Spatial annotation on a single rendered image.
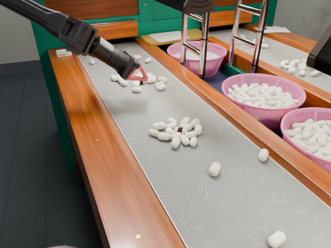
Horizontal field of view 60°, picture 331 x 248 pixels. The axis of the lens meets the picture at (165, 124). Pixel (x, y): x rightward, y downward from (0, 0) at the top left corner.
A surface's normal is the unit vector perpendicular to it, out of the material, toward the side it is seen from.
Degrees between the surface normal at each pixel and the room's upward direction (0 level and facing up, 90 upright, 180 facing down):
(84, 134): 0
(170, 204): 0
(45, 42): 90
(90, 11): 90
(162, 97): 0
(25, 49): 90
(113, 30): 90
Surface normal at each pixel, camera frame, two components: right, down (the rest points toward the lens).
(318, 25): -0.94, 0.18
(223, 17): 0.41, 0.50
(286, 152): 0.00, -0.84
